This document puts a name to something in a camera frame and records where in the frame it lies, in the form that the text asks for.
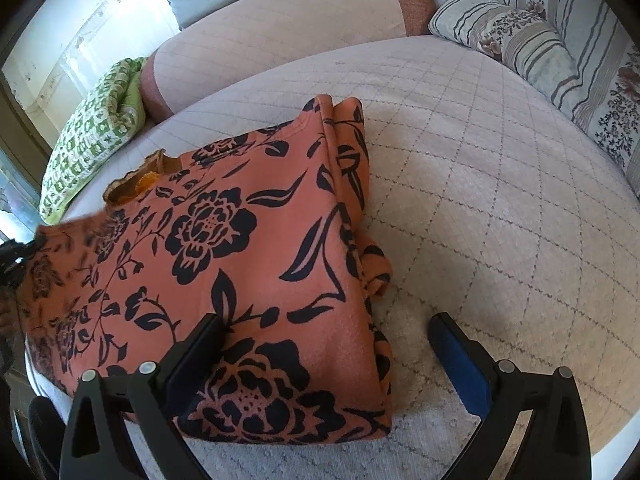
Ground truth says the green checkered pillow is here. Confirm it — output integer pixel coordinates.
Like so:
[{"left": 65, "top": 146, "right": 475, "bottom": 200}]
[{"left": 39, "top": 56, "right": 148, "bottom": 226}]

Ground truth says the window with dark frame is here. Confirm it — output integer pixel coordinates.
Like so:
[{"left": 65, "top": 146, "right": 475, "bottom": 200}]
[{"left": 0, "top": 75, "right": 56, "bottom": 241}]

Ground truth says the orange floral blouse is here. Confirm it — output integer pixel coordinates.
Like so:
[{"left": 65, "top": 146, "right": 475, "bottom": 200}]
[{"left": 20, "top": 94, "right": 396, "bottom": 448}]

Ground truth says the pink bolster cushion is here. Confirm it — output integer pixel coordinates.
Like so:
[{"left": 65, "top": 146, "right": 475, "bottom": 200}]
[{"left": 140, "top": 0, "right": 437, "bottom": 123}]

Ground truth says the small striped floral cushion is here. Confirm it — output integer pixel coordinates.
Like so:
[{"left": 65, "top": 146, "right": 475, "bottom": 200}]
[{"left": 428, "top": 0, "right": 581, "bottom": 116}]

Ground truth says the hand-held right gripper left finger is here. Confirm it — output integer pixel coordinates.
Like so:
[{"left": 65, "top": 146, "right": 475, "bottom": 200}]
[{"left": 59, "top": 312, "right": 225, "bottom": 480}]

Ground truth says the quilted light sofa bed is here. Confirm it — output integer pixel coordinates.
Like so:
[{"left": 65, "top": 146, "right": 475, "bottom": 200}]
[{"left": 25, "top": 35, "right": 640, "bottom": 480}]

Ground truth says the large striped floral cushion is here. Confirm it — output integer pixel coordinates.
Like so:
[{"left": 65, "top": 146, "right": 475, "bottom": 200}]
[{"left": 470, "top": 0, "right": 640, "bottom": 186}]

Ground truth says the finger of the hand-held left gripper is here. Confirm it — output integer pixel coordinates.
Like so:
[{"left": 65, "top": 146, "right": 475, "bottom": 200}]
[{"left": 0, "top": 239, "right": 38, "bottom": 281}]

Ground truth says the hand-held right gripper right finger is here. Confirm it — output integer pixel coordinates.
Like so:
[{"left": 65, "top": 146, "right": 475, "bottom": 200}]
[{"left": 428, "top": 312, "right": 592, "bottom": 480}]

